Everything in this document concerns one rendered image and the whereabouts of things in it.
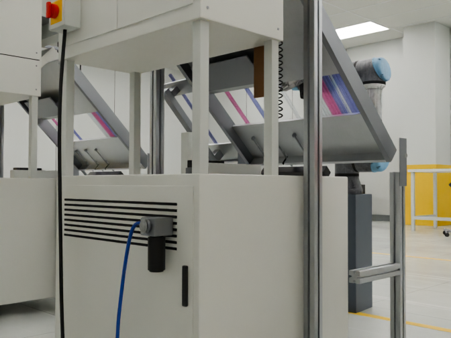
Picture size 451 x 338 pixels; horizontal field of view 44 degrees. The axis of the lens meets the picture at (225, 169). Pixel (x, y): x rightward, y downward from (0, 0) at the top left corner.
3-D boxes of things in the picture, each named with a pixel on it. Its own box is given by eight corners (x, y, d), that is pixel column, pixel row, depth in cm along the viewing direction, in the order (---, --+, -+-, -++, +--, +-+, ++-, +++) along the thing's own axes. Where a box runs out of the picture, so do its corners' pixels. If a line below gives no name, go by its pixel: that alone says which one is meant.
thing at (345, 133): (252, 159, 251) (255, 155, 252) (387, 155, 204) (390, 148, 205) (230, 128, 241) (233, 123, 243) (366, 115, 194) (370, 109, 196)
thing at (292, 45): (205, 100, 231) (211, 92, 234) (342, 79, 184) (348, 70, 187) (158, 34, 215) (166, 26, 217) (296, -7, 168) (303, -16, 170)
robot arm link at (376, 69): (364, 173, 275) (365, 62, 278) (392, 173, 264) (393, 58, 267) (350, 172, 266) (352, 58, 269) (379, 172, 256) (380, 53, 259)
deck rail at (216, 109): (247, 165, 251) (254, 156, 254) (250, 165, 250) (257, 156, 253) (155, 35, 216) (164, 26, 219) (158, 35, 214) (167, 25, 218)
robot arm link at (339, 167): (342, 174, 283) (342, 147, 284) (366, 174, 274) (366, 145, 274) (329, 173, 275) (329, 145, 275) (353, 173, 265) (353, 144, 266)
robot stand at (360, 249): (339, 302, 286) (338, 193, 287) (372, 306, 274) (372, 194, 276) (321, 308, 272) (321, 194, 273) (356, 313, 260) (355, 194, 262)
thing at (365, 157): (251, 165, 250) (258, 154, 253) (386, 162, 203) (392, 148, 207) (249, 163, 249) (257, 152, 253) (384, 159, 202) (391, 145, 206)
